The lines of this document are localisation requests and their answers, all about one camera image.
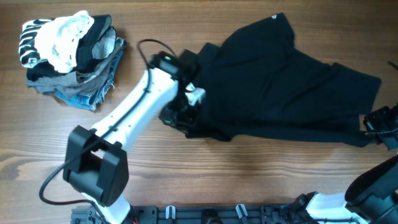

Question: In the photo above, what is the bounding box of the black t-shirt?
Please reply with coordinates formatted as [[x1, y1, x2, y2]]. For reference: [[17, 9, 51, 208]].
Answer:
[[186, 13, 381, 147]]

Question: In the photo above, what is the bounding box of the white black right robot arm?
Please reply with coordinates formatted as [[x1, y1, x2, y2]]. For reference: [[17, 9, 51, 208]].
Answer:
[[289, 155, 397, 224]]

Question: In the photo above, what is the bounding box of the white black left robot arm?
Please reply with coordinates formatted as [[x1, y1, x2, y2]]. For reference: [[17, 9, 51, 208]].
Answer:
[[62, 50, 204, 223]]

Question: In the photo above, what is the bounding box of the grey folded garment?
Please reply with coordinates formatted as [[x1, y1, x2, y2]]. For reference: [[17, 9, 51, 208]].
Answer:
[[26, 27, 126, 98]]

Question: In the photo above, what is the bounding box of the black folded garment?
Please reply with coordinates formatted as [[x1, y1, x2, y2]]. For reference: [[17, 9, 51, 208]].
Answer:
[[26, 14, 116, 82]]

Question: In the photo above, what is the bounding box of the white lace garment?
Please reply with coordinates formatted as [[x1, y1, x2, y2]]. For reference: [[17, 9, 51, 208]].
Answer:
[[34, 11, 95, 73]]

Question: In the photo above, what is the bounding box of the black white striped garment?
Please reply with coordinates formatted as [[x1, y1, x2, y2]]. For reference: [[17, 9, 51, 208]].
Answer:
[[18, 19, 52, 68]]

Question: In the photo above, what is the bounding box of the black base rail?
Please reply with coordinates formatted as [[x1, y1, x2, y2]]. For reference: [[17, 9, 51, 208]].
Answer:
[[70, 203, 312, 224]]

